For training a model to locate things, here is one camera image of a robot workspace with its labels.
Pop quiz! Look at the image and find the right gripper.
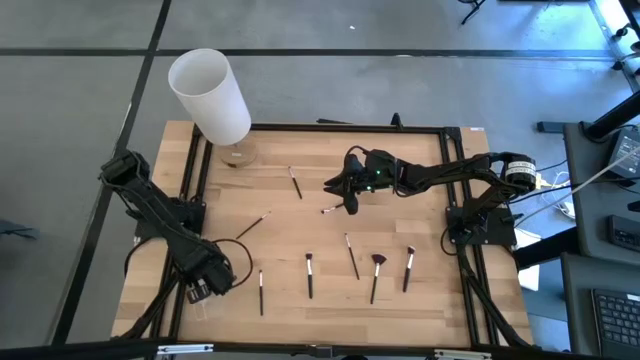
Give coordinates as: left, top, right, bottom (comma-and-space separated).
323, 148, 405, 217

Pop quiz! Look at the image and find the short thin makeup brush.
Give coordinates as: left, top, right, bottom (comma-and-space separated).
287, 165, 304, 201

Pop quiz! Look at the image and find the long thin liner makeup brush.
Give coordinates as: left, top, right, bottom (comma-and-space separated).
234, 210, 273, 241

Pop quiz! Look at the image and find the fan makeup brush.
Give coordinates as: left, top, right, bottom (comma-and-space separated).
369, 252, 389, 306

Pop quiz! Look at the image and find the maroon powder makeup brush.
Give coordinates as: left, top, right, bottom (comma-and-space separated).
401, 244, 417, 294

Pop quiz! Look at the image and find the fluffy black-bristle makeup brush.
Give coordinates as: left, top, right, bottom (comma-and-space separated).
304, 251, 315, 301

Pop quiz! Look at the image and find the white shade wooden-base lamp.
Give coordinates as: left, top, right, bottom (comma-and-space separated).
167, 47, 260, 169

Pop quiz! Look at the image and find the white paper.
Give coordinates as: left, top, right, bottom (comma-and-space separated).
513, 227, 542, 292

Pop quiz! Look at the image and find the grey desk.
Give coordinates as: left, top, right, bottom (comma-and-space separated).
562, 121, 640, 267
559, 251, 640, 360

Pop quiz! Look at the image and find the grey tablet device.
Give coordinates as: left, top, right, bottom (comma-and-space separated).
605, 127, 640, 181

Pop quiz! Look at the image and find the black box device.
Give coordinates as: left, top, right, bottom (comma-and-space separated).
606, 213, 640, 254

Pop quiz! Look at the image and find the computer keyboard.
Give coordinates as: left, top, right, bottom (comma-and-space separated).
590, 287, 640, 360

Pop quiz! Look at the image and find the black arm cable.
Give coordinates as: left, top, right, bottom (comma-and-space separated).
212, 238, 255, 290
343, 144, 374, 159

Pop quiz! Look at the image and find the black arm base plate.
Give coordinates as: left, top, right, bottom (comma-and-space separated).
174, 197, 207, 236
445, 204, 518, 247

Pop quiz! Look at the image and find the aluminium bracket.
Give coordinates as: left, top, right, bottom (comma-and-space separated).
156, 343, 215, 357
432, 348, 495, 360

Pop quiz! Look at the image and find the white cable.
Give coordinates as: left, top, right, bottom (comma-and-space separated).
514, 144, 640, 229

